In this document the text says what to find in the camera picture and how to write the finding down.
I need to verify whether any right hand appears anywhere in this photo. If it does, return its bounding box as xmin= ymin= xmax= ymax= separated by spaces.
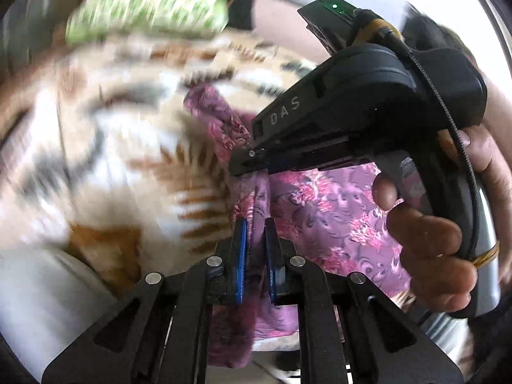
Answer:
xmin=371 ymin=85 xmax=512 ymax=315

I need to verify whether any purple floral garment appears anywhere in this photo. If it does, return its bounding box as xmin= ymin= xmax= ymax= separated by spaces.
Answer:
xmin=181 ymin=84 xmax=410 ymax=368

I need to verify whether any beige leaf-print fleece blanket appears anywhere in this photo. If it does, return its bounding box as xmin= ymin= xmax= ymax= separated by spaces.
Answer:
xmin=1 ymin=30 xmax=314 ymax=287

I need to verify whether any green patterned pillow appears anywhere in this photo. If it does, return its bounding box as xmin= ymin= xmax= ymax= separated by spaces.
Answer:
xmin=65 ymin=0 xmax=229 ymax=44

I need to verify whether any dark furry blanket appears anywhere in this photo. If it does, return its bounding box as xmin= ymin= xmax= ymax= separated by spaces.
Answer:
xmin=402 ymin=4 xmax=477 ymax=66

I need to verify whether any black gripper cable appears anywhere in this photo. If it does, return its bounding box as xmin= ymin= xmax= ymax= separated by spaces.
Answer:
xmin=376 ymin=21 xmax=484 ymax=265

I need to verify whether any pink bed headboard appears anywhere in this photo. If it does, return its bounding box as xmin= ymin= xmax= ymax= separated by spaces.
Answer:
xmin=252 ymin=0 xmax=329 ymax=63

